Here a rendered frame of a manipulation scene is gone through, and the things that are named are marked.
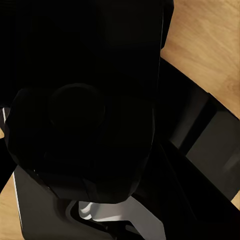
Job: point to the digital camera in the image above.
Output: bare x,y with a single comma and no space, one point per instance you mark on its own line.
80,78

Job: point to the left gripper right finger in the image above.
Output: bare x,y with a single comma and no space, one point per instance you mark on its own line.
192,207

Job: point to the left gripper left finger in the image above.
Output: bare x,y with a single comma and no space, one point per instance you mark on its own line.
7,164

